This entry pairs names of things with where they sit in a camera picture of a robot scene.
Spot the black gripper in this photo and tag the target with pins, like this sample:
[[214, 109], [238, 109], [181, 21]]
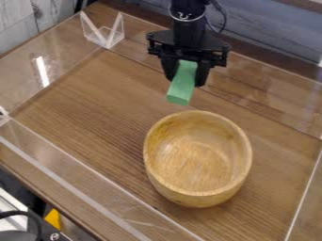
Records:
[[189, 42]]

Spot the green rectangular block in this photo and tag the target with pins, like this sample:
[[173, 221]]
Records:
[[184, 83]]

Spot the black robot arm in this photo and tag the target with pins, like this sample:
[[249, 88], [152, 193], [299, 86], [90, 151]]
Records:
[[190, 11]]

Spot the brown wooden bowl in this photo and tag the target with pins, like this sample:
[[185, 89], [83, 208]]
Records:
[[197, 155]]

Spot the yellow label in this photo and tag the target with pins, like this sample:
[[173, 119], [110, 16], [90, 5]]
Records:
[[54, 219]]

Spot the clear acrylic corner bracket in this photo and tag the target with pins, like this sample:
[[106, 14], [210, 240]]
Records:
[[104, 36]]

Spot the clear acrylic tray wall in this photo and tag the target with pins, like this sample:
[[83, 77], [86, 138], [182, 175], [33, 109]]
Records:
[[109, 212]]

